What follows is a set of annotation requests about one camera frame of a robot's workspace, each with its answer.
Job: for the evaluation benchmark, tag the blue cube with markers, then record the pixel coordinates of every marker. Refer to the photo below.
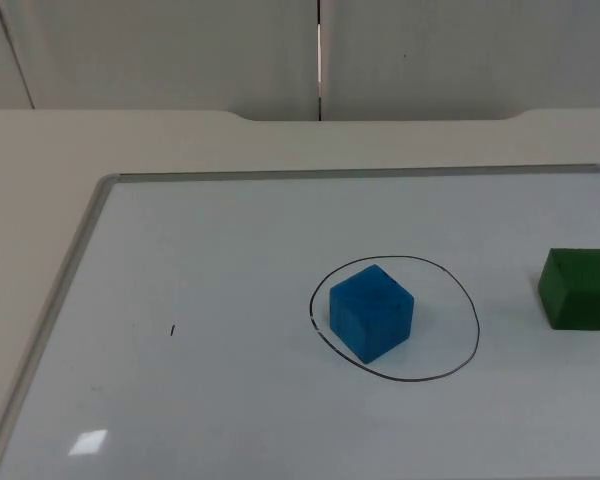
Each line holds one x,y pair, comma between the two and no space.
371,312

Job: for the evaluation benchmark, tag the grey-framed whiteboard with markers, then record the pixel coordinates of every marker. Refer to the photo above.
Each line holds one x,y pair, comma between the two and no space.
230,260

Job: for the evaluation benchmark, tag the green cube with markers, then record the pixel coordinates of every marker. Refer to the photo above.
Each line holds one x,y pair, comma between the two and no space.
580,290

